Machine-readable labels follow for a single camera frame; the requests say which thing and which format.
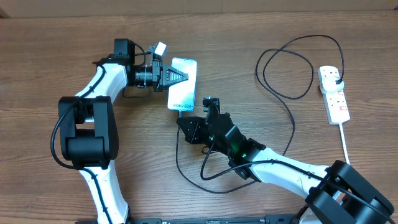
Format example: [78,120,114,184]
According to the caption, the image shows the Samsung Galaxy smartphone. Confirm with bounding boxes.
[167,57,197,112]

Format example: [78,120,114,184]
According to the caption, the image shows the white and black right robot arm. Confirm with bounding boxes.
[177,106,394,223]

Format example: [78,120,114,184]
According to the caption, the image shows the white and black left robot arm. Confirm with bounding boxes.
[50,39,193,223]

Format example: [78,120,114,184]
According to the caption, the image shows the white power strip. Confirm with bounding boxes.
[318,65,350,124]

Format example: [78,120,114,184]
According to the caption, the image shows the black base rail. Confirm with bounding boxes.
[127,214,299,224]

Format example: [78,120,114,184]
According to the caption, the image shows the white power strip cord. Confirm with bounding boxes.
[338,123,351,165]

